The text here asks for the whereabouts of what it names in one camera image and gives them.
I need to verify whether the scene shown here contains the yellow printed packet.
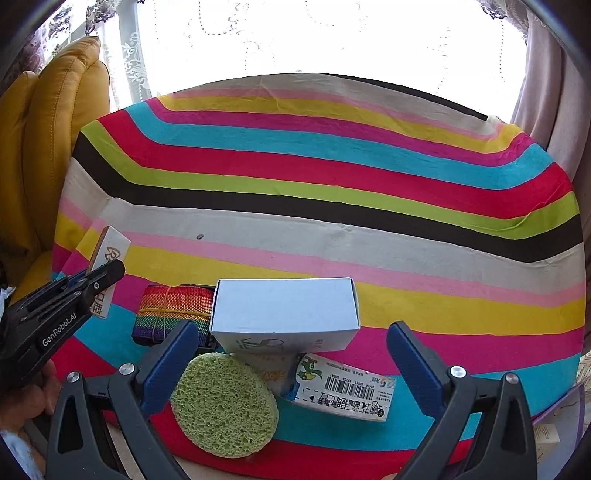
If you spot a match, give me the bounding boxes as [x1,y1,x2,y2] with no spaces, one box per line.
[233,352,302,398]

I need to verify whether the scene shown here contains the person's left hand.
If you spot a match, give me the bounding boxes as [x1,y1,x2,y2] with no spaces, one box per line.
[0,360,62,431]

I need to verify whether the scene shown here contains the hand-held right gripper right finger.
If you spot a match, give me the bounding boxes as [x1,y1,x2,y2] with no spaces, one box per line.
[387,322,539,480]

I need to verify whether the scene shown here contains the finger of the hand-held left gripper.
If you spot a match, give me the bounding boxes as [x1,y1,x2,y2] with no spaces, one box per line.
[16,270,90,315]
[69,258,127,305]

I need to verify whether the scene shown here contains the floral patterned curtain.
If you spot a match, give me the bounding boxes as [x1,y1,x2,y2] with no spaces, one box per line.
[25,0,122,61]

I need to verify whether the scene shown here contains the round green sponge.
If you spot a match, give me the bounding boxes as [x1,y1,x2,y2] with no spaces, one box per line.
[170,352,280,459]

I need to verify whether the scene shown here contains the beige drape curtain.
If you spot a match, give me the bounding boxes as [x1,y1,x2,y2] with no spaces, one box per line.
[509,9,583,155]

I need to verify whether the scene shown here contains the white packet with barcode label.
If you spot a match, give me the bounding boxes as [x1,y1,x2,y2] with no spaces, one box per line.
[281,352,398,424]

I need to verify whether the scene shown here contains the translucent purple bag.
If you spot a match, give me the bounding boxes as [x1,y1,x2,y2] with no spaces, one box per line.
[530,382,588,464]

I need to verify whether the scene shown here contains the white box with line drawing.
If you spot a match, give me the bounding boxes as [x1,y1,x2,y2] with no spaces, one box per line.
[210,277,361,354]

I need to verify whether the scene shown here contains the rolled rainbow strap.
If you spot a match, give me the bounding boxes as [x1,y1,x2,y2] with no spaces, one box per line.
[131,284,216,348]

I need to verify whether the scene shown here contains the white and tan box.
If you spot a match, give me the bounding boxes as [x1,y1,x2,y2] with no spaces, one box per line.
[88,226,133,320]

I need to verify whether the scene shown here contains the yellow leather sofa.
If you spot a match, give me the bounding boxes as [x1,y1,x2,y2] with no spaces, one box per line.
[0,36,112,296]

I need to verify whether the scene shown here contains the white lace curtain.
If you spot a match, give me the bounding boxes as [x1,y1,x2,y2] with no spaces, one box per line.
[99,0,529,114]

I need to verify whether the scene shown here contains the colourful striped rug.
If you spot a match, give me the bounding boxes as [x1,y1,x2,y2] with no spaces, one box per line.
[50,73,587,477]

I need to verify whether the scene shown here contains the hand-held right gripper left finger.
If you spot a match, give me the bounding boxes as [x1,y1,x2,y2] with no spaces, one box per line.
[45,319,200,480]

